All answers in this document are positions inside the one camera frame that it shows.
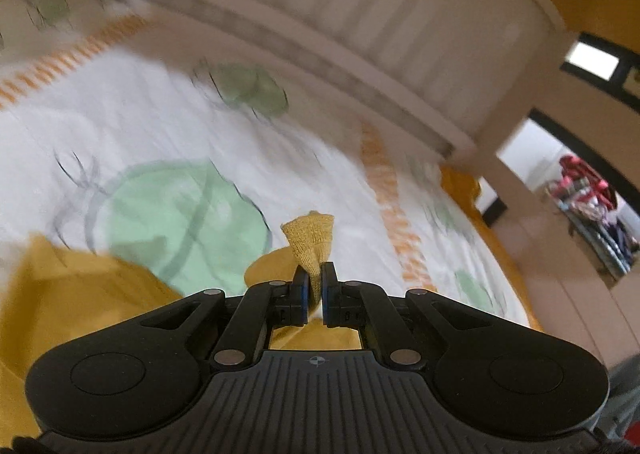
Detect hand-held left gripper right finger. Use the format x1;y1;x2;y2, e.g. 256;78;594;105
320;261;502;368

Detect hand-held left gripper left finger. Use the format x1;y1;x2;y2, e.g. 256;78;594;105
134;264;311;368

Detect yellow knitted small garment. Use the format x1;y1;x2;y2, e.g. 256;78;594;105
0;209;362;435

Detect pile of colourful clothes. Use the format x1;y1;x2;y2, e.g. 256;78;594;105
545;154;640;281

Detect yellow fitted sheet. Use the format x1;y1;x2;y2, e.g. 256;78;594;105
439;165;545;333

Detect white printed bed sheet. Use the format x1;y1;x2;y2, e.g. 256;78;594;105
0;0;532;335

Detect dark framed window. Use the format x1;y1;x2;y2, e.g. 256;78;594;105
560;33;640;102

